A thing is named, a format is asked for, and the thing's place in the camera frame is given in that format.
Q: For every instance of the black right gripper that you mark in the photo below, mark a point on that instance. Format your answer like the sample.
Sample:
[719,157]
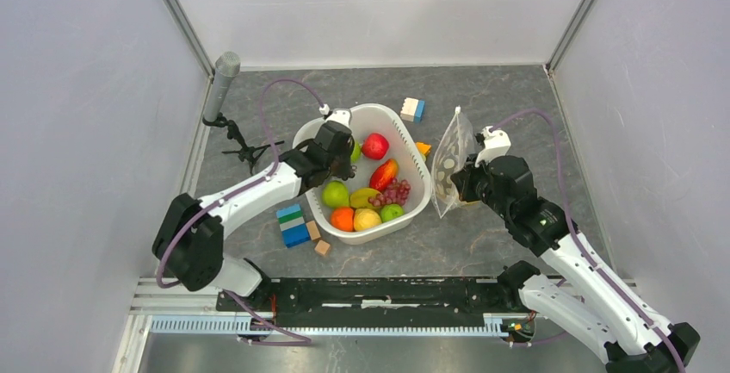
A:
[463,178]

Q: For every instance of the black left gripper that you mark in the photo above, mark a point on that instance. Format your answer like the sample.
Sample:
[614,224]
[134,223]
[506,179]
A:
[344,170]

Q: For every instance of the clear dotted zip bag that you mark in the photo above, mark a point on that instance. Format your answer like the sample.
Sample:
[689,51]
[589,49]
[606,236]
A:
[450,156]

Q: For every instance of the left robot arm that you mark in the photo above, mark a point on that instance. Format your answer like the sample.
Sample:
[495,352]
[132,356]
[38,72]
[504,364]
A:
[190,242]

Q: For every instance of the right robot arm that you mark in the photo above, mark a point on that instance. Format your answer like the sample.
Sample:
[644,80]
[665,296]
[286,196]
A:
[604,314]

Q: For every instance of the green apple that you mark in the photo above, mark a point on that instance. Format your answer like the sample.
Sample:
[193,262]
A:
[356,153]

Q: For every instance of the green pear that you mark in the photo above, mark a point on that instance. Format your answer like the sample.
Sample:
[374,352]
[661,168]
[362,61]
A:
[336,195]

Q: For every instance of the yellow starfruit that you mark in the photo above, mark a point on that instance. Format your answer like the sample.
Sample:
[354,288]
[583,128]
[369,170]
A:
[362,198]

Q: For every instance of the red apple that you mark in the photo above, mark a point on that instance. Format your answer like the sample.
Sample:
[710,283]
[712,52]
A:
[375,146]

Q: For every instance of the red orange mango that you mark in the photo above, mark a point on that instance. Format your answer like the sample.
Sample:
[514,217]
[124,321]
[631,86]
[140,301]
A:
[384,175]

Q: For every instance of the orange fruit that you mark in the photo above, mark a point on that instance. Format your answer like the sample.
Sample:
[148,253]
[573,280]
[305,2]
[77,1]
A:
[342,218]

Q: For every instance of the white plastic basket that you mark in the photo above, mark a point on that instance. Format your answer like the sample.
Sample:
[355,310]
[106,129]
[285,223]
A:
[370,118]

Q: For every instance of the yellow bumpy lemon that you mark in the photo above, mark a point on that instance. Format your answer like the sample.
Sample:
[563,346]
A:
[365,219]

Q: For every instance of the orange green block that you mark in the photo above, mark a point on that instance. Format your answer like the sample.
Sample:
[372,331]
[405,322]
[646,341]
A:
[424,149]

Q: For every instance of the red grape bunch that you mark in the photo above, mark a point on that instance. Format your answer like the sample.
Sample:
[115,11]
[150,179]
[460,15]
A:
[397,192]

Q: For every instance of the small green lime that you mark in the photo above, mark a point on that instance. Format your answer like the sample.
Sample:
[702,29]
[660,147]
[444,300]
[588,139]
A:
[391,212]

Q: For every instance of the blue green stacked blocks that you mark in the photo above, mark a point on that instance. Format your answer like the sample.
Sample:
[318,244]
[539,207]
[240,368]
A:
[292,226]

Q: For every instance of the tan wooden block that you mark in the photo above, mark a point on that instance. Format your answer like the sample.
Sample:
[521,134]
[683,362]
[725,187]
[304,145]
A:
[313,231]

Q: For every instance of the small wooden cube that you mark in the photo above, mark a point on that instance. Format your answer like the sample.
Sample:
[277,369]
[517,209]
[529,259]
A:
[322,248]

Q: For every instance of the black microphone tripod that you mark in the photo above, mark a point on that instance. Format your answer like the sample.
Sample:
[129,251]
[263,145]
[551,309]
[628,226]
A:
[246,153]

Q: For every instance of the white and blue block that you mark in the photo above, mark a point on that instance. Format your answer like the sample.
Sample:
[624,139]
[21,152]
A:
[412,109]

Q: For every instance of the grey microphone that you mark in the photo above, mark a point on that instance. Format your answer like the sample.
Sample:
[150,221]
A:
[227,67]

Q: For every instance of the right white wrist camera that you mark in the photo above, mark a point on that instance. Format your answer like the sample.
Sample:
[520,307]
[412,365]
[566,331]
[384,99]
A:
[494,143]

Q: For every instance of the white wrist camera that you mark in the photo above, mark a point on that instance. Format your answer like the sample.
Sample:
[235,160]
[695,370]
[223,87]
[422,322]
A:
[494,143]
[339,116]

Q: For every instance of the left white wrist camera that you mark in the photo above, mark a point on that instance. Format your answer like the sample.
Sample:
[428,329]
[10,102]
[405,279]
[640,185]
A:
[339,116]

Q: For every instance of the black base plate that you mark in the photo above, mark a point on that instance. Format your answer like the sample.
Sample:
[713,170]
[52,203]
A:
[384,301]

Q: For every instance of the aluminium rail frame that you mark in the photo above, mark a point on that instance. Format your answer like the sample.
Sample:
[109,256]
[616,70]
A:
[212,310]

